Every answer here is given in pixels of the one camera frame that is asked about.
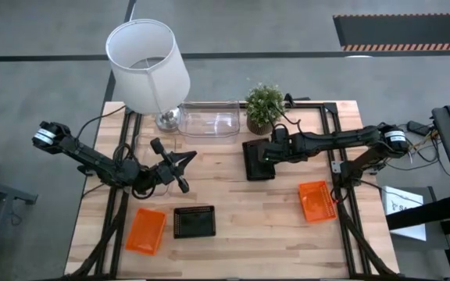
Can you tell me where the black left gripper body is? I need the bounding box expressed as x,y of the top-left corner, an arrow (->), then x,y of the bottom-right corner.
143,137 -> 191,194

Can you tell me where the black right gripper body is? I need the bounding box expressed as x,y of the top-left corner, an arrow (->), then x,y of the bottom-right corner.
262,124 -> 304,163

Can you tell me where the black slotted plastic basket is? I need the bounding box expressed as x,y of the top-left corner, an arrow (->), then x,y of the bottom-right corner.
173,205 -> 217,240
241,138 -> 277,182

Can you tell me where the orange slotted plastic basket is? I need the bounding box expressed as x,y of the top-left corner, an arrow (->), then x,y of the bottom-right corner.
298,180 -> 338,224
124,207 -> 168,257

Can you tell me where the green potted plant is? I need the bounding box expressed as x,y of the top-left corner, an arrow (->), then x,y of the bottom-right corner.
244,81 -> 288,137

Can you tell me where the white shade table lamp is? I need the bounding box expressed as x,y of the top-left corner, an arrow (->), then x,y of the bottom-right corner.
105,18 -> 191,133

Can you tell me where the white printed box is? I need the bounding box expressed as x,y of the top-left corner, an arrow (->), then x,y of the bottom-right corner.
380,185 -> 428,242

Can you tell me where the black power adapter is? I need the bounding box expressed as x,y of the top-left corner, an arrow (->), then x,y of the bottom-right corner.
406,120 -> 431,137

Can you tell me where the black orange striped floor mat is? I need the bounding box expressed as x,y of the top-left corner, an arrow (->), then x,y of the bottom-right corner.
332,12 -> 450,52

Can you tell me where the black aluminium mount frame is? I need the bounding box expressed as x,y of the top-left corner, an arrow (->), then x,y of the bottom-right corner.
63,105 -> 145,280
285,93 -> 400,280

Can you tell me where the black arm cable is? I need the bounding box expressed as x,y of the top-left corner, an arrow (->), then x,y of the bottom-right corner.
77,104 -> 127,138

